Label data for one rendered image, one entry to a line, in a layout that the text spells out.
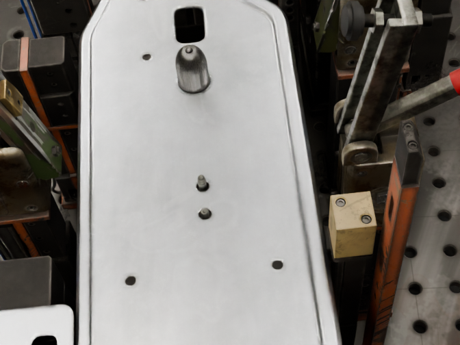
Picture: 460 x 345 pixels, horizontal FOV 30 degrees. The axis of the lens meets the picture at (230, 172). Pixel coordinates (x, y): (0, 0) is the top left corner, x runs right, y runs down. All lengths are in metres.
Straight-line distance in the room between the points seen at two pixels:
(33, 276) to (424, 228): 0.53
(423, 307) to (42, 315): 0.50
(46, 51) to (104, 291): 0.30
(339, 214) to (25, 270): 0.30
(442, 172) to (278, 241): 0.45
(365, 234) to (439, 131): 0.51
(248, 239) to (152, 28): 0.27
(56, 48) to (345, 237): 0.40
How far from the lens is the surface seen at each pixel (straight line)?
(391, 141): 0.77
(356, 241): 0.72
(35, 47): 0.95
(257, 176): 0.80
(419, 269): 1.10
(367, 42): 0.68
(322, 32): 0.89
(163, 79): 0.88
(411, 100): 0.73
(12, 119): 0.78
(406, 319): 1.07
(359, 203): 0.71
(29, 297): 0.80
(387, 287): 0.77
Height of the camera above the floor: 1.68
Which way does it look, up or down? 58 degrees down
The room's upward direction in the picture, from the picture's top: 7 degrees counter-clockwise
